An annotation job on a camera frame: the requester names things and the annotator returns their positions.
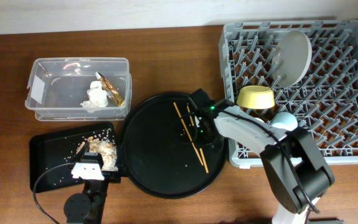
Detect wooden chopstick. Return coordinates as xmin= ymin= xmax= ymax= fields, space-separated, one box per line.
xmin=186 ymin=104 xmax=209 ymax=174
xmin=173 ymin=102 xmax=204 ymax=166

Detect white napkin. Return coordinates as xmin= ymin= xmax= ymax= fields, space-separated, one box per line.
xmin=80 ymin=81 xmax=108 ymax=108

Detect brown gold snack wrapper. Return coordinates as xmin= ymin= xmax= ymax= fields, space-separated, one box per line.
xmin=95 ymin=72 xmax=125 ymax=107

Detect yellow bowl with food scraps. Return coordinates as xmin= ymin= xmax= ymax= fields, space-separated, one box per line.
xmin=236 ymin=85 xmax=275 ymax=110

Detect blue plastic cup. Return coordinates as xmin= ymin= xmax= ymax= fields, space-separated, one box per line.
xmin=270 ymin=112 xmax=298 ymax=131

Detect grey round plate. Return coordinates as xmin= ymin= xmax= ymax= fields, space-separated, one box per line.
xmin=272 ymin=30 xmax=312 ymax=87

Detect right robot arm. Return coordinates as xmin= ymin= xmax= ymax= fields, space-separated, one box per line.
xmin=188 ymin=89 xmax=335 ymax=223

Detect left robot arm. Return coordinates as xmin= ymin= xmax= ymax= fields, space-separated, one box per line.
xmin=32 ymin=140 xmax=121 ymax=223

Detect grey dishwasher rack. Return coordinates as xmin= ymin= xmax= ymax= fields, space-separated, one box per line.
xmin=218 ymin=20 xmax=358 ymax=165

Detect scattered food scraps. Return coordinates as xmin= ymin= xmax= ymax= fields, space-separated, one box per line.
xmin=63 ymin=128 xmax=118 ymax=172

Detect black rectangular tray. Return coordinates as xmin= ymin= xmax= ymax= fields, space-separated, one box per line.
xmin=29 ymin=122 xmax=115 ymax=193

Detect black round tray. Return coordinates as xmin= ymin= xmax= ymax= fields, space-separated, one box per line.
xmin=119 ymin=92 xmax=227 ymax=199

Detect clear plastic bin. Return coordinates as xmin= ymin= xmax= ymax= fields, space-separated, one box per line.
xmin=25 ymin=57 xmax=132 ymax=121

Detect black device at bottom edge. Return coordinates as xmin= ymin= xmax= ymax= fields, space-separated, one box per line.
xmin=306 ymin=220 xmax=344 ymax=224

